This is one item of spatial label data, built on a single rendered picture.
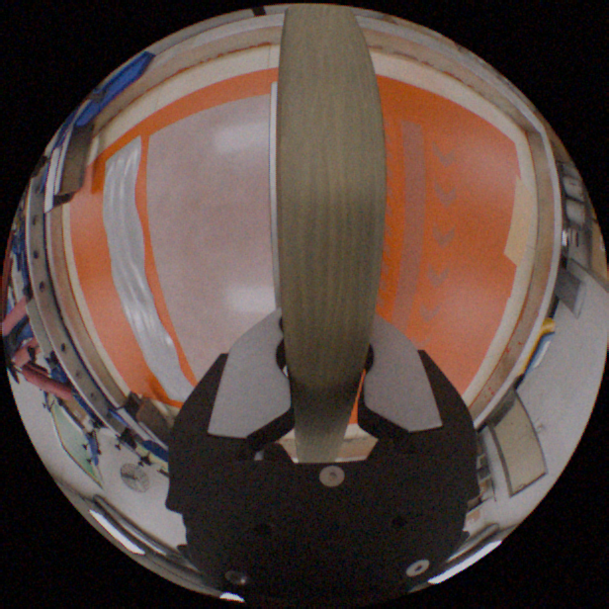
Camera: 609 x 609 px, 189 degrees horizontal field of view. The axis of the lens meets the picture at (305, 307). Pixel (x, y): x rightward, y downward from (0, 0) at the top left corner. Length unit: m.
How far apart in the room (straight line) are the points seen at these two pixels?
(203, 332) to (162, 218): 0.12
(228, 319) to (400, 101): 0.25
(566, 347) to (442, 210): 3.43
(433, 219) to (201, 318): 0.22
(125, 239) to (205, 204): 0.10
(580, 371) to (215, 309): 3.59
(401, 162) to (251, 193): 0.11
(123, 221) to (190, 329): 0.14
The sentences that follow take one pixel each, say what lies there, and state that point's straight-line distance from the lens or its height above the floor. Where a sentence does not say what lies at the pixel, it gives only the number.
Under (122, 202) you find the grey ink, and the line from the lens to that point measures 0.23.
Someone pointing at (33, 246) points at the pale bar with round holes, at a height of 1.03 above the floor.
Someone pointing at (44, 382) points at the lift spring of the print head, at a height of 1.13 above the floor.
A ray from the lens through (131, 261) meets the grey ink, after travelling 0.23.
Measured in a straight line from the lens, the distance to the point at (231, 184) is 0.16.
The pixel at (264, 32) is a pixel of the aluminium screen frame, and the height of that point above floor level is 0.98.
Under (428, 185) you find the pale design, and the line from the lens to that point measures 0.18.
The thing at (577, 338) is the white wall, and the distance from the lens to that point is 3.48.
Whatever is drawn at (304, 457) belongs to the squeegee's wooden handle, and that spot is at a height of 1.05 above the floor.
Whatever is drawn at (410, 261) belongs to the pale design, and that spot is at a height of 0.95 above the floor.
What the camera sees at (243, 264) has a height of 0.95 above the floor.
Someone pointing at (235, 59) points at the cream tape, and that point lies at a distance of 0.23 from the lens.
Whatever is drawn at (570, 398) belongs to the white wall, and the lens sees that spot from 3.64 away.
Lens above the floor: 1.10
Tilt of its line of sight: 61 degrees down
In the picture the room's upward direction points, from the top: 176 degrees counter-clockwise
